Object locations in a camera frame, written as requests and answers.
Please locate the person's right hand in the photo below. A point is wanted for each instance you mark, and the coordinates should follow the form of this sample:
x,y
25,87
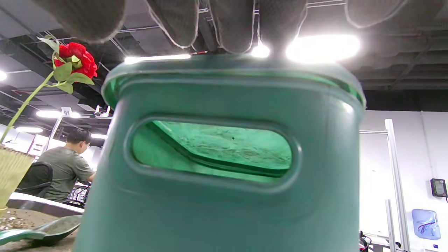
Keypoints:
x,y
234,24

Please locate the red artificial rose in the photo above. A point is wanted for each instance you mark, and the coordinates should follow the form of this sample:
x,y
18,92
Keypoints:
x,y
80,59

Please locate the gold flower pot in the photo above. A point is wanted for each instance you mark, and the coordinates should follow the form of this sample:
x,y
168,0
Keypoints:
x,y
12,171

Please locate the green plastic trowel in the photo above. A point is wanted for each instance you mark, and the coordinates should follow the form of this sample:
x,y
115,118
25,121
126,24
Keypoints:
x,y
52,227

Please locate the brown potting mix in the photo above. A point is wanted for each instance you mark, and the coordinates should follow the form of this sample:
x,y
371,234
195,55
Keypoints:
x,y
17,220

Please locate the ceiling strip light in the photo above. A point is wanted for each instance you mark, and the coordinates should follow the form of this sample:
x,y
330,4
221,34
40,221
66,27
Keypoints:
x,y
157,58
29,130
49,114

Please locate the bright ceiling light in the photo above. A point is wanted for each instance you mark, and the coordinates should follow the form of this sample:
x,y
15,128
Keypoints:
x,y
322,48

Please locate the green plastic bin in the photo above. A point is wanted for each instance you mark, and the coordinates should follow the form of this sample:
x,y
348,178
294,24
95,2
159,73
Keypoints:
x,y
217,217

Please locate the black office chair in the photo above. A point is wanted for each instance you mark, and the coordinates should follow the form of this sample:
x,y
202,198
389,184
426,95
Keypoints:
x,y
35,178

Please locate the dark brown tray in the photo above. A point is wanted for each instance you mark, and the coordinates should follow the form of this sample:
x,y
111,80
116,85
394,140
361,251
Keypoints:
x,y
42,206

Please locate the blue water jug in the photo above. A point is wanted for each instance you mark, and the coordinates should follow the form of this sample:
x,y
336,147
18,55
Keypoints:
x,y
425,224

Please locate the white frame post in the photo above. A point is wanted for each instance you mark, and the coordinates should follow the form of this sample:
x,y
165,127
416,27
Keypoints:
x,y
397,182

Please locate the black wall device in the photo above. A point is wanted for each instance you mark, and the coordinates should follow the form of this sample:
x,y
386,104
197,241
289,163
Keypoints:
x,y
438,188

